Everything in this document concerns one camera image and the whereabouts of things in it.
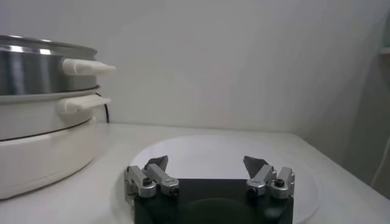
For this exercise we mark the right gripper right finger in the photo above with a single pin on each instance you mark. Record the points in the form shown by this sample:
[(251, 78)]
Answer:
[(268, 182)]

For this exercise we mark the stainless steel steamer basket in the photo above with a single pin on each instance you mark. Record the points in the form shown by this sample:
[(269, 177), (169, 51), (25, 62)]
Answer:
[(45, 73)]

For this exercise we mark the white electric cooker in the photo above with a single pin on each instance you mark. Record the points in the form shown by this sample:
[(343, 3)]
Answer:
[(45, 152)]

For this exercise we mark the white round plate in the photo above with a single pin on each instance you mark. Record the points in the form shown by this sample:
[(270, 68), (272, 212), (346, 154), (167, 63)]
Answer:
[(207, 152)]

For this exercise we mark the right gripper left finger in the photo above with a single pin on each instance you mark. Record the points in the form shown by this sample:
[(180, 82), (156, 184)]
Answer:
[(152, 182)]

